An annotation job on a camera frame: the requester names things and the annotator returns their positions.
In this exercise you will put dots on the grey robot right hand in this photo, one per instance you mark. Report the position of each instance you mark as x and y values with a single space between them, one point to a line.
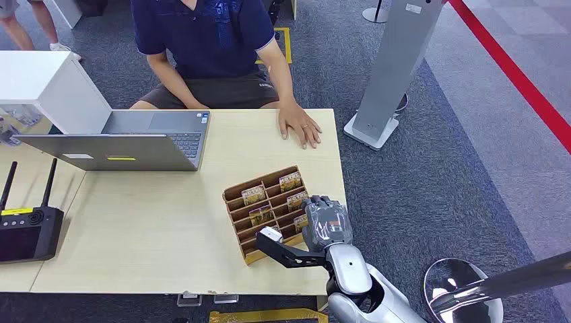
328 223

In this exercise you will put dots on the person's left hand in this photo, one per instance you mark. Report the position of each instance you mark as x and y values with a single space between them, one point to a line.
298 126

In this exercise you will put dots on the person's left forearm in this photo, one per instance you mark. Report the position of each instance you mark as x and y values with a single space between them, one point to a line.
282 82

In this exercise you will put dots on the person's right forearm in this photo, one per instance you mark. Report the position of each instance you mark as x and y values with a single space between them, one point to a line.
176 84

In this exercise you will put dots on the printed card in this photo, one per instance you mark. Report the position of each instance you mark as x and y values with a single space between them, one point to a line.
300 222
290 181
261 216
253 195
296 201

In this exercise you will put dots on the brown wooden card holder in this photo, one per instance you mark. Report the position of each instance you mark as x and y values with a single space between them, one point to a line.
272 211

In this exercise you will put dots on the person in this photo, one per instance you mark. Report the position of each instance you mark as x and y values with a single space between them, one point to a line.
209 44

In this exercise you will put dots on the standing person's legs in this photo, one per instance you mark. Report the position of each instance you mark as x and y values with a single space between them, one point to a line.
31 24

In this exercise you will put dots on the grey kiosk stand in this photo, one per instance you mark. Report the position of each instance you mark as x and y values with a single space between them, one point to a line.
392 71

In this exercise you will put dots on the clear acrylic block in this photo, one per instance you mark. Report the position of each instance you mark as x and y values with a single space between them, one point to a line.
226 298
189 299

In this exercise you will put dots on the chrome stanchion base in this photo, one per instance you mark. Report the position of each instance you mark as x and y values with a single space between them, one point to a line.
375 13

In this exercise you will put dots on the grey laptop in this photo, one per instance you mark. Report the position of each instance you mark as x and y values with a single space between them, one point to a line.
134 147

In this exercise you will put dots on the red barrier belt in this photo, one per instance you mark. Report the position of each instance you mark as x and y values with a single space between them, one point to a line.
513 73

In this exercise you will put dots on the white cabinet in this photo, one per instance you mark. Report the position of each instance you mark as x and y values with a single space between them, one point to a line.
53 89

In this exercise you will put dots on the black controller with antennas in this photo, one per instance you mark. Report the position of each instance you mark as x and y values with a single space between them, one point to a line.
27 232

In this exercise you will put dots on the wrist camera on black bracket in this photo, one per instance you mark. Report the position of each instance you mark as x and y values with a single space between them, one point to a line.
285 252

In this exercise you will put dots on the chrome stanchion post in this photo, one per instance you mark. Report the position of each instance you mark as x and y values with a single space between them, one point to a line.
490 285

